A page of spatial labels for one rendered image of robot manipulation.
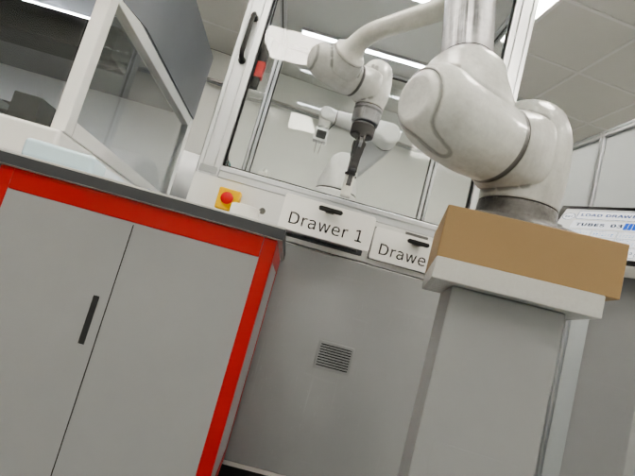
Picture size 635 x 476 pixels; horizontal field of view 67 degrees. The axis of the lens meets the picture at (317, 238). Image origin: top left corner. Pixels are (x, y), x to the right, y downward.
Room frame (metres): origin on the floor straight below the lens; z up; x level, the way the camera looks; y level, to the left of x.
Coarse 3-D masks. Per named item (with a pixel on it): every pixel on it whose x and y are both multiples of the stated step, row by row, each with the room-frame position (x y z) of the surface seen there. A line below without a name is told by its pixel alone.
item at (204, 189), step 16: (208, 176) 1.60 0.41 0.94; (192, 192) 1.60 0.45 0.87; (208, 192) 1.60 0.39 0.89; (256, 192) 1.61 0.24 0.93; (256, 208) 1.61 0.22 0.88; (272, 208) 1.61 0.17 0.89; (384, 224) 1.62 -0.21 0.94; (288, 240) 1.61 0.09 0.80; (304, 240) 1.61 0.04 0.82; (432, 240) 1.63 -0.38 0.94; (352, 256) 1.62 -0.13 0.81; (368, 256) 1.62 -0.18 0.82; (400, 272) 1.63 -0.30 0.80; (416, 272) 1.63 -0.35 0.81
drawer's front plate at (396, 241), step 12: (372, 240) 1.61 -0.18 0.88; (384, 240) 1.60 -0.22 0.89; (396, 240) 1.61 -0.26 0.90; (420, 240) 1.61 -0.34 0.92; (372, 252) 1.60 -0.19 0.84; (384, 252) 1.60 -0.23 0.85; (396, 252) 1.61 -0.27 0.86; (408, 252) 1.61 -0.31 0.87; (420, 252) 1.61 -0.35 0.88; (396, 264) 1.61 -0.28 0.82; (408, 264) 1.61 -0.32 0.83
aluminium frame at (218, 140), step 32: (256, 0) 1.60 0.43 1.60; (256, 32) 1.61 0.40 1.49; (512, 32) 1.63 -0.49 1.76; (512, 64) 1.63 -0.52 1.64; (224, 96) 1.61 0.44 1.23; (224, 128) 1.60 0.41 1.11; (224, 160) 1.62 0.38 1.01; (288, 192) 1.61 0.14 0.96; (320, 192) 1.63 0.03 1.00; (416, 224) 1.62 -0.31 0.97
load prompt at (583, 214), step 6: (576, 216) 1.60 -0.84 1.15; (582, 216) 1.59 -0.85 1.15; (588, 216) 1.58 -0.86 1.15; (594, 216) 1.56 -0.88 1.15; (600, 216) 1.55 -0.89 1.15; (606, 216) 1.54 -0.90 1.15; (612, 216) 1.53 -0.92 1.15; (618, 216) 1.52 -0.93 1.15; (624, 216) 1.51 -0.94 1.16; (630, 216) 1.49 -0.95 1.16
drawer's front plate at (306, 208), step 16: (288, 208) 1.46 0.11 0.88; (304, 208) 1.46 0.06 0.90; (336, 208) 1.47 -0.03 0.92; (288, 224) 1.46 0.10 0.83; (304, 224) 1.46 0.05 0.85; (320, 224) 1.46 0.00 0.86; (336, 224) 1.47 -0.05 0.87; (352, 224) 1.47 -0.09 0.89; (368, 224) 1.47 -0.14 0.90; (336, 240) 1.47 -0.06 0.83; (352, 240) 1.47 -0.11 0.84; (368, 240) 1.47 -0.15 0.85
